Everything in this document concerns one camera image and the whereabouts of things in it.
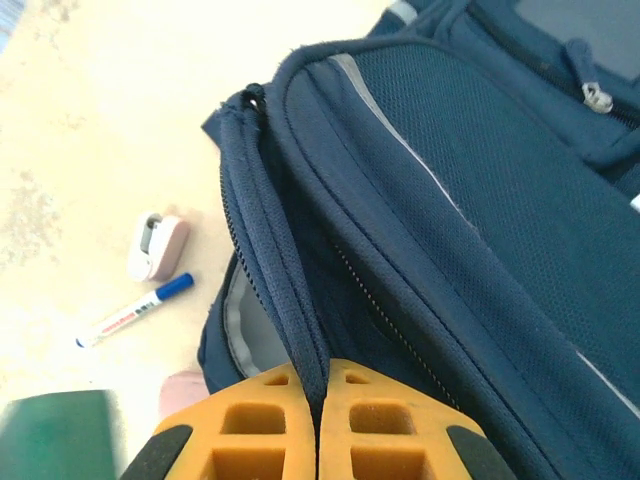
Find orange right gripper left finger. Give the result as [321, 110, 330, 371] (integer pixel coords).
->
[119, 362, 321, 480]

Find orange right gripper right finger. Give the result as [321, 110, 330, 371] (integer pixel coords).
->
[319, 358, 506, 480]

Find pink pencil case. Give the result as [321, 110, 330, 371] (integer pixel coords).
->
[159, 372, 209, 419]

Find white marker with blue cap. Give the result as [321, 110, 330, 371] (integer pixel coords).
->
[75, 272, 195, 350]

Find green pencil case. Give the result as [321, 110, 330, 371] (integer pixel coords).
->
[0, 389, 121, 480]

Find navy blue backpack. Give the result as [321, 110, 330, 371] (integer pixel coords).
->
[197, 0, 640, 480]

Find pink and white correction tape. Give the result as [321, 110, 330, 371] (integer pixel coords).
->
[127, 211, 191, 284]

